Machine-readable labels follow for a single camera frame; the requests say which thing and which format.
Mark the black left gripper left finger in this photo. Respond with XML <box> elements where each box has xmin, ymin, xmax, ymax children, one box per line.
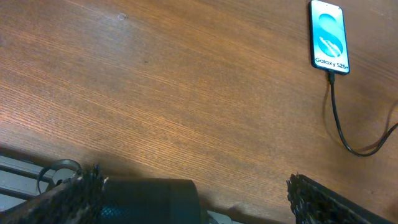
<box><xmin>1</xmin><ymin>165</ymin><xmax>104</xmax><ymax>224</ymax></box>

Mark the blue Galaxy smartphone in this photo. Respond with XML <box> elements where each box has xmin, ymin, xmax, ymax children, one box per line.
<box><xmin>308</xmin><ymin>1</ymin><xmax>350</xmax><ymax>75</ymax></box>

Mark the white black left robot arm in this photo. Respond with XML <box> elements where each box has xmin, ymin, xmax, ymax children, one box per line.
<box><xmin>1</xmin><ymin>167</ymin><xmax>388</xmax><ymax>223</ymax></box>

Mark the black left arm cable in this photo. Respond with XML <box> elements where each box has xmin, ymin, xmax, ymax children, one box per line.
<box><xmin>36</xmin><ymin>159</ymin><xmax>82</xmax><ymax>195</ymax></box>

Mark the black charger cable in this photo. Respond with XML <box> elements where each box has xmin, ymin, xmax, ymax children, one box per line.
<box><xmin>326</xmin><ymin>70</ymin><xmax>398</xmax><ymax>157</ymax></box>

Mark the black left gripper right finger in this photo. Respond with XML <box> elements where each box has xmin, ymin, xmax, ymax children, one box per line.
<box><xmin>287</xmin><ymin>174</ymin><xmax>390</xmax><ymax>224</ymax></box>

